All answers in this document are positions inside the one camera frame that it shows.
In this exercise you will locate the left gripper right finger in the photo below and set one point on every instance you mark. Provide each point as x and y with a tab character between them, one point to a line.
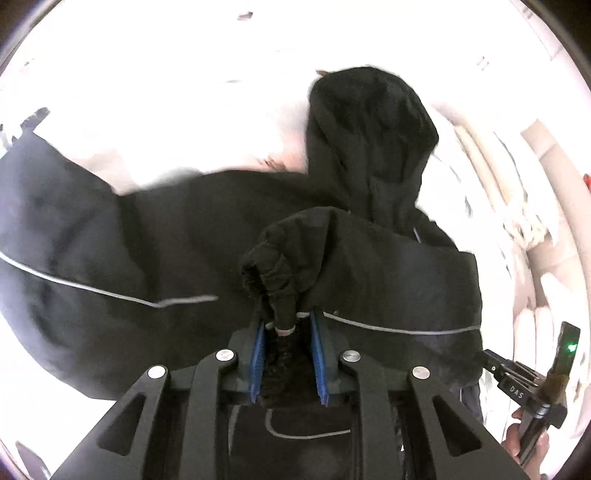
405	424

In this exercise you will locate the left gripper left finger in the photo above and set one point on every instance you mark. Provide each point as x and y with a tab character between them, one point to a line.
174	424

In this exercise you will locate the black hooded jacket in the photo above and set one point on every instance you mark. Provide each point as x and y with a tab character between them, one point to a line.
100	287

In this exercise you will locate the black tracker device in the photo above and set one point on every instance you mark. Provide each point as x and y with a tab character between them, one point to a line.
532	428

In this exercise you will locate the floral green bedspread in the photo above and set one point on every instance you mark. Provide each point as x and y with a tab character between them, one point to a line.
147	93

